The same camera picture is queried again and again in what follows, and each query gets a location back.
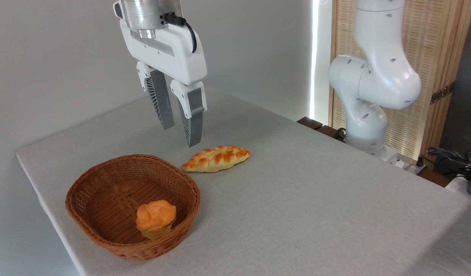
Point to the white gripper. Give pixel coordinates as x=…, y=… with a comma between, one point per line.
x=174, y=57

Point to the braided golden bread loaf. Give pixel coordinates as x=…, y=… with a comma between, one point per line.
x=216, y=158

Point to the orange muffin bread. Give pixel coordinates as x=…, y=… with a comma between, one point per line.
x=155, y=216

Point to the brown wicker basket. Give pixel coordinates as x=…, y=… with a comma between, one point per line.
x=105, y=191

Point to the dark wooden block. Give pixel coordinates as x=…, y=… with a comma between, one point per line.
x=309, y=122
x=329, y=132

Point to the grey tablecloth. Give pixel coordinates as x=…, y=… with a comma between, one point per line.
x=297, y=211

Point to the dark metal hinge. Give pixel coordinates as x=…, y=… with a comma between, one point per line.
x=442, y=92

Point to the wooden slatted screen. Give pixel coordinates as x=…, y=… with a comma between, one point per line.
x=438, y=46

